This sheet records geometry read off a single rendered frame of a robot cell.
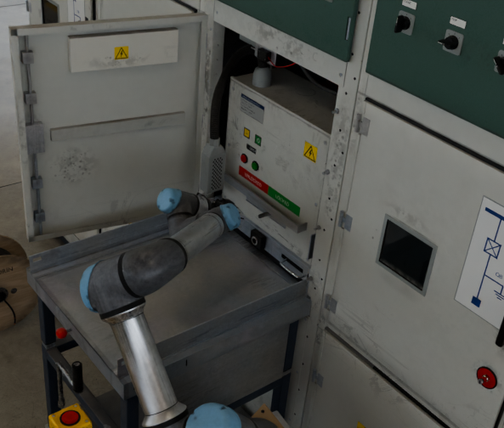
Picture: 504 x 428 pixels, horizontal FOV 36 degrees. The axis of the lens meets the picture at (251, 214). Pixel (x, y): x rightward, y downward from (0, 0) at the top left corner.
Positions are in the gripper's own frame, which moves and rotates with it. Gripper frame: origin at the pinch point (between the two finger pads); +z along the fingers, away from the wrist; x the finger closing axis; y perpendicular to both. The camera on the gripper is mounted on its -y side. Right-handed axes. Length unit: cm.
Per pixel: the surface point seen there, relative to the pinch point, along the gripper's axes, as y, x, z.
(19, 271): -103, -80, 5
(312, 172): 18.3, 24.8, -0.3
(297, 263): 18.6, -4.8, 14.9
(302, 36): 14, 59, -27
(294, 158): 9.8, 25.7, -0.8
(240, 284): 11.1, -18.9, 2.8
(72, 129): -44, 1, -42
